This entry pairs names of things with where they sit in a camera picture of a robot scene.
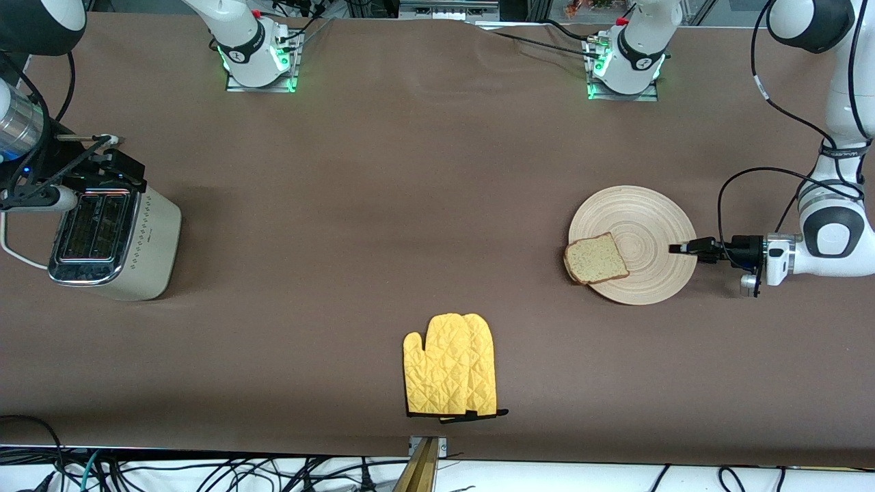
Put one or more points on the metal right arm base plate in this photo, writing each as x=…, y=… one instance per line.
x=236, y=85

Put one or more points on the cream and chrome toaster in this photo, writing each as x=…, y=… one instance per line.
x=154, y=239

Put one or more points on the grey metal box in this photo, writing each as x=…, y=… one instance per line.
x=444, y=10

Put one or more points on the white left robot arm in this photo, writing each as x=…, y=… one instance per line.
x=847, y=263

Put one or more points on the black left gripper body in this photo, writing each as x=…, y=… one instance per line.
x=746, y=250

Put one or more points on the round wooden plate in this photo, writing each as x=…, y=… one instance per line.
x=649, y=219

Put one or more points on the slice of brown bread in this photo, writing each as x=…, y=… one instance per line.
x=595, y=260

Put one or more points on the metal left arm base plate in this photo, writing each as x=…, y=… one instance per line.
x=646, y=96

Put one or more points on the thin beige stick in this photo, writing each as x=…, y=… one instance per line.
x=82, y=137

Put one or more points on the gold aluminium profile bar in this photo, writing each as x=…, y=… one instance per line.
x=420, y=471

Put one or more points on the small metal bracket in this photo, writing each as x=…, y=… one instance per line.
x=443, y=447

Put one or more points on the brown table cover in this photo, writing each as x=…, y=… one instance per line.
x=410, y=171

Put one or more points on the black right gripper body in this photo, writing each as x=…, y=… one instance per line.
x=60, y=169

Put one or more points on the yellow quilted oven mitt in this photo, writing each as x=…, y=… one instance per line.
x=441, y=362
x=485, y=369

